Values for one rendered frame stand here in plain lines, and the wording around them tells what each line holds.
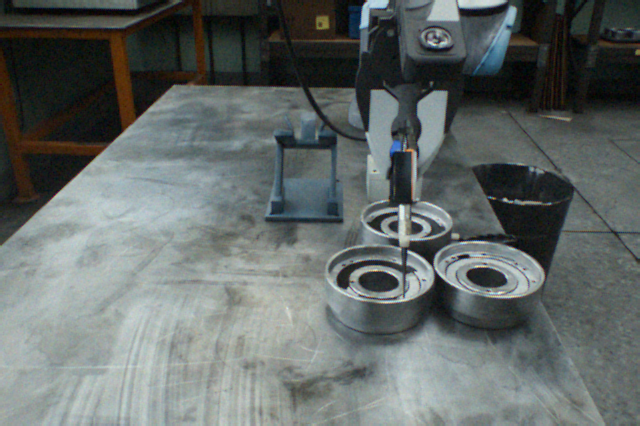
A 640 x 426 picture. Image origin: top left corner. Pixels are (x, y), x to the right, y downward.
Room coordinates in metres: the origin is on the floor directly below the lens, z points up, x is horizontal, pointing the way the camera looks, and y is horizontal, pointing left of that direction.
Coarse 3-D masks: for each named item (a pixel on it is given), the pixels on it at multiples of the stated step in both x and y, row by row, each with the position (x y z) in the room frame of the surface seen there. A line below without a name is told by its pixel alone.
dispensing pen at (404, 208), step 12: (408, 132) 0.54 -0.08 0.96; (408, 144) 0.53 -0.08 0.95; (396, 156) 0.51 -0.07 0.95; (408, 156) 0.51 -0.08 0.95; (396, 168) 0.50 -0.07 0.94; (408, 168) 0.50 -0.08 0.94; (396, 180) 0.50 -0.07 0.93; (408, 180) 0.50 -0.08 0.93; (396, 192) 0.49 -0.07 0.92; (408, 192) 0.49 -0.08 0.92; (396, 204) 0.50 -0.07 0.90; (408, 204) 0.50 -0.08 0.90; (408, 216) 0.49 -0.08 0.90; (408, 228) 0.49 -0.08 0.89; (408, 240) 0.48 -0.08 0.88
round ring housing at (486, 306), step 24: (480, 264) 0.52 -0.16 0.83; (528, 264) 0.51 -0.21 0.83; (456, 288) 0.46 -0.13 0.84; (480, 288) 0.47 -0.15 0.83; (504, 288) 0.47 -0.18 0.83; (528, 288) 0.48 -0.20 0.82; (456, 312) 0.46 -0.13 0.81; (480, 312) 0.44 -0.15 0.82; (504, 312) 0.44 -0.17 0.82; (528, 312) 0.45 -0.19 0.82
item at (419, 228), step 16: (368, 208) 0.62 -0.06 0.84; (384, 208) 0.64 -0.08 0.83; (416, 208) 0.64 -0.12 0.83; (432, 208) 0.63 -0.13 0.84; (384, 224) 0.60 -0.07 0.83; (416, 224) 0.61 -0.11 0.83; (448, 224) 0.60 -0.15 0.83; (368, 240) 0.57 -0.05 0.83; (384, 240) 0.55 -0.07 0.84; (416, 240) 0.55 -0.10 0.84; (432, 240) 0.55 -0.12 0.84; (448, 240) 0.57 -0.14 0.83; (432, 256) 0.55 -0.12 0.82
